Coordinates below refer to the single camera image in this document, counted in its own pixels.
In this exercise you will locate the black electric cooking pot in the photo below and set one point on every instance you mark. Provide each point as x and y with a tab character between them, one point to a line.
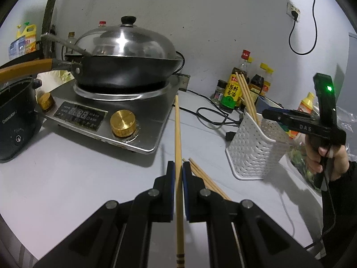
16	122

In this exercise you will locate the black wall shelf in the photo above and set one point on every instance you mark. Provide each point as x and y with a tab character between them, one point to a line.
25	58

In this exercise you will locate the striped-end wooden chopstick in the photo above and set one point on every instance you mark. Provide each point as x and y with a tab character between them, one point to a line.
178	150

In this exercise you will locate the yellow detergent bottle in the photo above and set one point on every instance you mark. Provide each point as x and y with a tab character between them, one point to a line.
28	37

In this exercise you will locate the white perforated utensil basket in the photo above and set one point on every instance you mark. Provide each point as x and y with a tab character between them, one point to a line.
256	150

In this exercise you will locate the pile of wooden chopsticks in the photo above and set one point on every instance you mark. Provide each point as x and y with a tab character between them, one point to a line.
206	180

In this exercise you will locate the napa cabbage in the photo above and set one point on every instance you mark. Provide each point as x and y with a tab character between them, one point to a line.
55	78

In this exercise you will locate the small red cap bottle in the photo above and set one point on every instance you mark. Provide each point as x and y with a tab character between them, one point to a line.
102	24

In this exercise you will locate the clear glass bottle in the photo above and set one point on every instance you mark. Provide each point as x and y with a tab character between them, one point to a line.
71	37

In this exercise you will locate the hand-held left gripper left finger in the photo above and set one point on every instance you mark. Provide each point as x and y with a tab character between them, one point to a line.
171	184

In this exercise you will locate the clear plastic bag of vegetables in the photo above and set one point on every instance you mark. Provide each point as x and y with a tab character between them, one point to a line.
304	162

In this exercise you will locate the red cap cooking wine bottle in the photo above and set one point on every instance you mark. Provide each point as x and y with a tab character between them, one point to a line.
231	92

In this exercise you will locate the white wall socket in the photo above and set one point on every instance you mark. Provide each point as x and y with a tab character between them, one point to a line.
293	11

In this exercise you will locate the person's right forearm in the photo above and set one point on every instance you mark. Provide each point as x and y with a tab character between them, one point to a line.
343	201

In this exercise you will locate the silver induction cooker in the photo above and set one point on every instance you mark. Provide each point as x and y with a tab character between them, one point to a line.
117	106

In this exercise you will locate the person's right hand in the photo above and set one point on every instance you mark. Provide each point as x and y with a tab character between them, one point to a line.
339	162

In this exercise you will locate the yellow cap sauce bottle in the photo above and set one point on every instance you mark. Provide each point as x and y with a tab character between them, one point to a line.
258	81
250	60
267	86

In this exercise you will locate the beige socket box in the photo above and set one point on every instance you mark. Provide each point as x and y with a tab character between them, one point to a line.
182	82

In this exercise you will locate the dark vertical pipe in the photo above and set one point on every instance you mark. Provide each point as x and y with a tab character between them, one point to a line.
51	8

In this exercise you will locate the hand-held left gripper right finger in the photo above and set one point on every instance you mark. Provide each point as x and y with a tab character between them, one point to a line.
186	184

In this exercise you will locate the blue ribbed bowl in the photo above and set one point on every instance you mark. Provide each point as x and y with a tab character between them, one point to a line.
266	102

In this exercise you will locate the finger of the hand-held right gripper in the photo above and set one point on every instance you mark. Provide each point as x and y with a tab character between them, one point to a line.
276	118
276	109

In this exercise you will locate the steel wok lid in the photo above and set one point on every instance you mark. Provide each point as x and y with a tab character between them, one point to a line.
125	42

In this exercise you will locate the blue and white carton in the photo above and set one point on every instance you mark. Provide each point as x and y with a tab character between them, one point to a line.
16	48

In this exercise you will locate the orange bottle with yellow cap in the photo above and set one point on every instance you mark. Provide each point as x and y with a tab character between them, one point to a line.
305	104

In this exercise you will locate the small dark spice jar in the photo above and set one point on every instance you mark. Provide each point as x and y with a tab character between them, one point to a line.
220	92

